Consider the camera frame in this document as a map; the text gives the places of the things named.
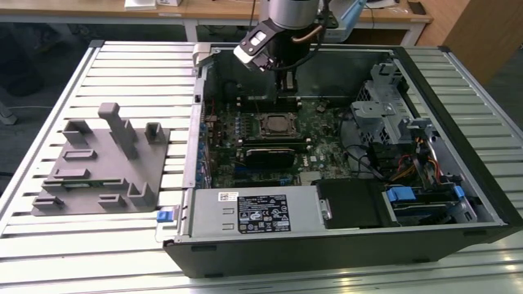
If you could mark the grey power supply unit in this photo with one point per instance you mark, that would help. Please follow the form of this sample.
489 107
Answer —
213 220

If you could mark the metal locking lever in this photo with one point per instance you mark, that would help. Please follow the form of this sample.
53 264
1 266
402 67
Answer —
258 107

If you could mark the black graphics card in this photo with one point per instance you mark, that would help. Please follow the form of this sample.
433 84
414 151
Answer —
270 157

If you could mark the blue plastic clip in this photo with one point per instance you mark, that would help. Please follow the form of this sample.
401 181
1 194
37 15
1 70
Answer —
460 193

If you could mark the metal disk bay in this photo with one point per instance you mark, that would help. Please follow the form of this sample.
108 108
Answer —
368 122

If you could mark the black RAM slot bank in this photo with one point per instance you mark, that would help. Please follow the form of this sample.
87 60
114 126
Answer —
274 142
262 105

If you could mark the blue power supply latch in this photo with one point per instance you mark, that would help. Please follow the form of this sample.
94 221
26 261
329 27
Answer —
166 215

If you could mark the small white box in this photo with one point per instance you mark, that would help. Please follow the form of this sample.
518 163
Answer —
170 2

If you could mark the black open PC case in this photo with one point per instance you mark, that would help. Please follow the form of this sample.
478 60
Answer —
328 254

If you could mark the blue disk carrier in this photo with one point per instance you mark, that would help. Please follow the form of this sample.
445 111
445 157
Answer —
398 195

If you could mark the green RAM stick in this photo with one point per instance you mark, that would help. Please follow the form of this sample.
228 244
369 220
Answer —
97 183

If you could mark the green motherboard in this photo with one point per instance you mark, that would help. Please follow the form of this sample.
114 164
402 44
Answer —
328 165

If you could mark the silver heatsink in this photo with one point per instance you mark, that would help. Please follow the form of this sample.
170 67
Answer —
310 177

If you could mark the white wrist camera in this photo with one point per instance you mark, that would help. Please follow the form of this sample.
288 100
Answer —
245 56

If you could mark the grey parts rack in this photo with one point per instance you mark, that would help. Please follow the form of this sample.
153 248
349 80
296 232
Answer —
106 171

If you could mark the wooden cabinet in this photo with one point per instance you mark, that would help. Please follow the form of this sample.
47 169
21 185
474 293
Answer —
482 36

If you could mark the black expansion slot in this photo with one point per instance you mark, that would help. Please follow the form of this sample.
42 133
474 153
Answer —
258 183

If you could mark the CPU socket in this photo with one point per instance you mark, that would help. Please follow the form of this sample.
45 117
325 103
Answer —
258 134

